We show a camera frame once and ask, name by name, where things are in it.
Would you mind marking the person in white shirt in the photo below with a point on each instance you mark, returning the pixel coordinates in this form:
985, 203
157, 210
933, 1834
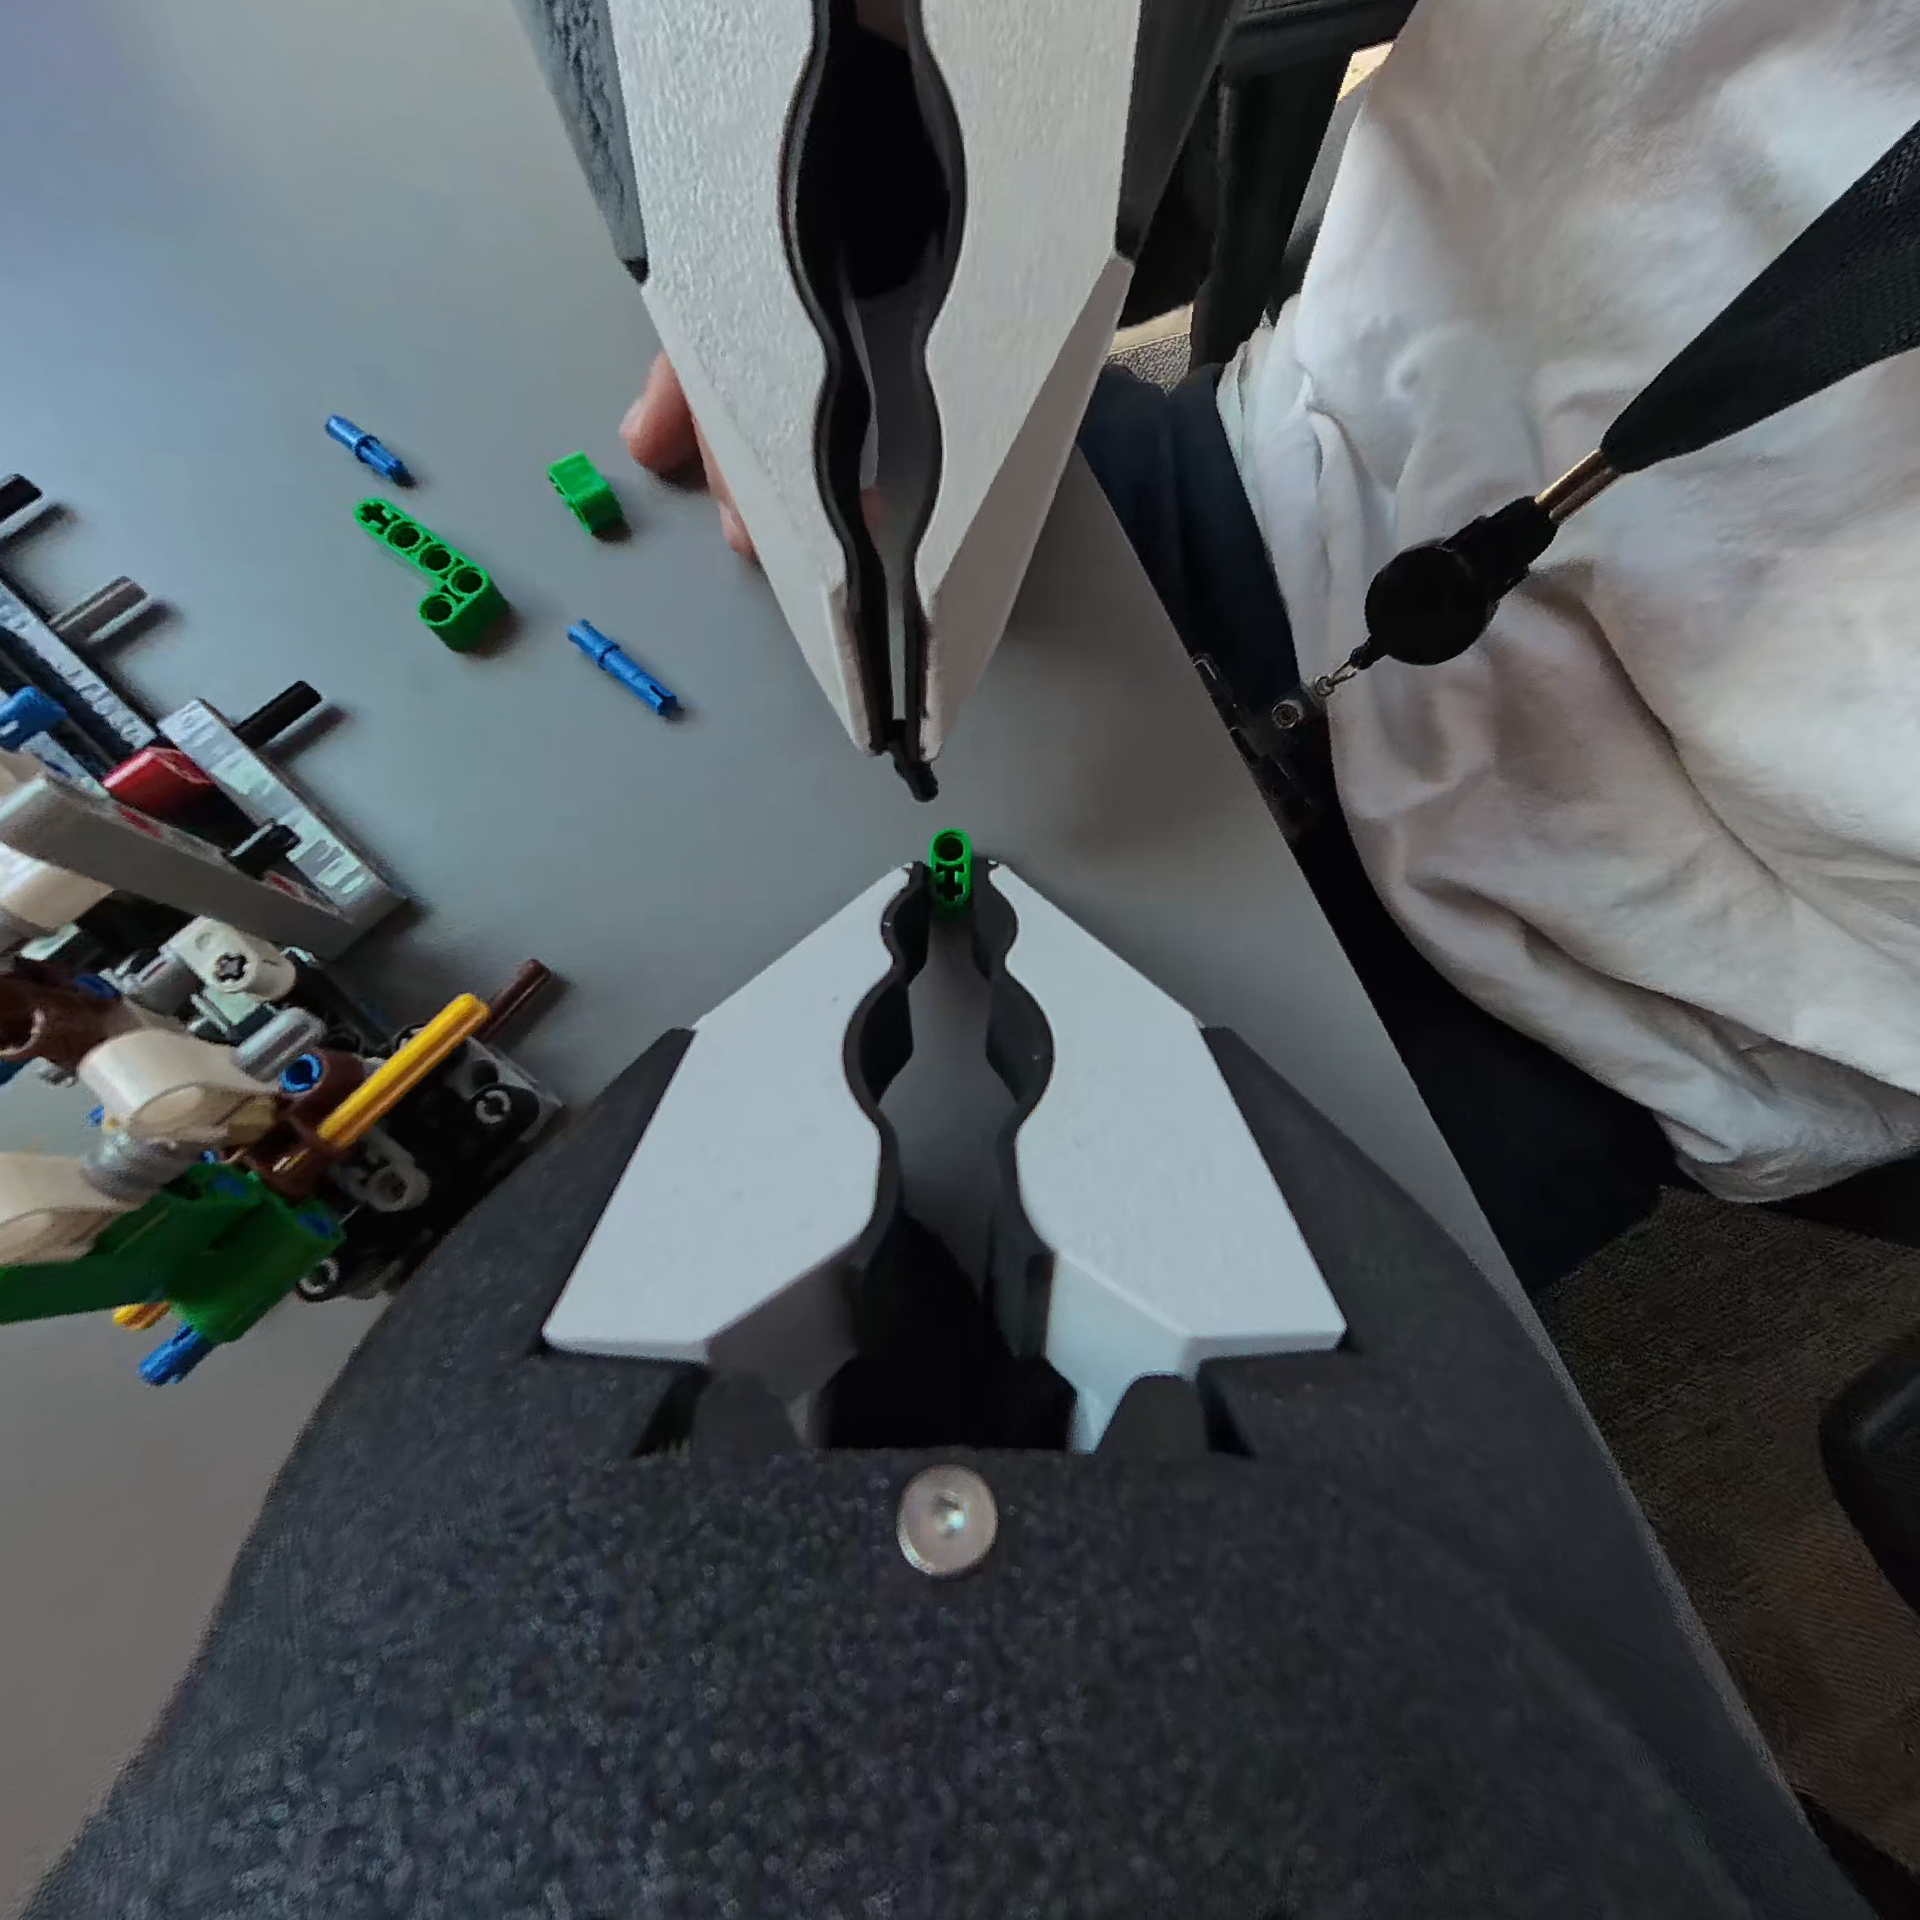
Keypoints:
1575, 824

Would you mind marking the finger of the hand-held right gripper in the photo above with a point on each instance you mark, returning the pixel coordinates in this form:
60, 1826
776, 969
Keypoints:
1035, 241
720, 241

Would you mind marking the green angled lego beam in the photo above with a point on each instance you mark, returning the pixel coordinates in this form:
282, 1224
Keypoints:
451, 592

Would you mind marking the small green lego block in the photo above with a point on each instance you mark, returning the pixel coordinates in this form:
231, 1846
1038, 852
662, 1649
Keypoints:
579, 488

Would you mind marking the person's right hand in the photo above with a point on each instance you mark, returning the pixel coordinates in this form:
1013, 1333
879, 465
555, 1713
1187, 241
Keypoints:
660, 429

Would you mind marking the small green lego connector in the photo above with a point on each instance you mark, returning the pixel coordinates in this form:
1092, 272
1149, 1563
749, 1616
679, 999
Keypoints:
950, 871

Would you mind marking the black chair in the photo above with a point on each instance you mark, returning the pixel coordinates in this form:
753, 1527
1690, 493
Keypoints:
1275, 165

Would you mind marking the black badge reel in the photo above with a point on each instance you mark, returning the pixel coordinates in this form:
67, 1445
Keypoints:
1424, 603

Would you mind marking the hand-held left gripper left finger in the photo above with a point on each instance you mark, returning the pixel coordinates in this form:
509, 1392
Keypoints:
734, 1185

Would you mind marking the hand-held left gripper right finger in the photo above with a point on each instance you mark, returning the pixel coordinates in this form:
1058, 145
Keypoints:
1154, 1185

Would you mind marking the blue lego pin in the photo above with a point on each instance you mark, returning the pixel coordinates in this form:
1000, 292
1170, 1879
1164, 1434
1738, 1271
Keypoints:
615, 657
361, 441

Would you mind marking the black lego pin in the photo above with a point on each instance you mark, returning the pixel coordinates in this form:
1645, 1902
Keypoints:
914, 765

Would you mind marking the partly built lego model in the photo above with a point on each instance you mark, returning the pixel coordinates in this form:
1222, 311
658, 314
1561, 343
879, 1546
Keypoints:
194, 931

